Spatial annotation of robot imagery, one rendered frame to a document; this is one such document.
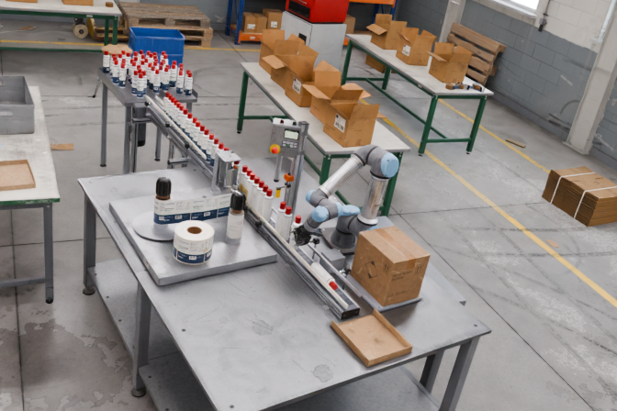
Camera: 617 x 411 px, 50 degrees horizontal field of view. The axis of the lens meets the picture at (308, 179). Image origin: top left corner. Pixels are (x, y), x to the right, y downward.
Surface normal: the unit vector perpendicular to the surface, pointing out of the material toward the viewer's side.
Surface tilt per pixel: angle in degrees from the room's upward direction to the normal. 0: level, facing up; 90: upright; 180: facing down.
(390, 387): 1
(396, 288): 90
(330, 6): 90
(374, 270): 90
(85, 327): 0
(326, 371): 0
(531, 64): 90
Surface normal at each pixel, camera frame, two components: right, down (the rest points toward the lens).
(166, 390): 0.16, -0.89
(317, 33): 0.56, 0.44
